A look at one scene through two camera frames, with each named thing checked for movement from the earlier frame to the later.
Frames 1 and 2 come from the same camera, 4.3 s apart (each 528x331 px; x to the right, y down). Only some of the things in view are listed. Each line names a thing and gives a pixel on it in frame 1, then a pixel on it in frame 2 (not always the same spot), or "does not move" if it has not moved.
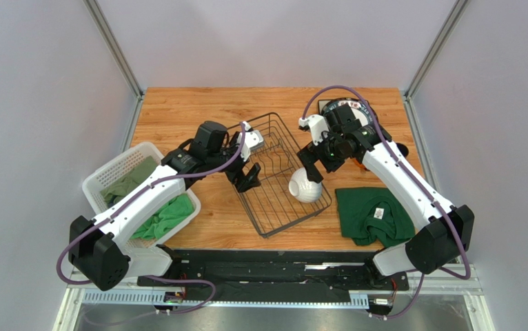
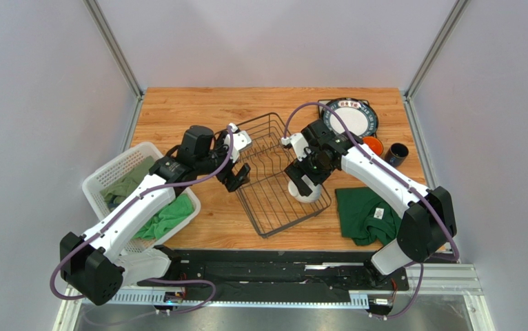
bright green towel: [158, 223] does not move
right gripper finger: [308, 156] → [293, 172]
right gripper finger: [313, 174] → [304, 189]
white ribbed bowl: [303, 189] does not move
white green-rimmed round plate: [362, 112] does not move
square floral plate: [321, 103] does not move
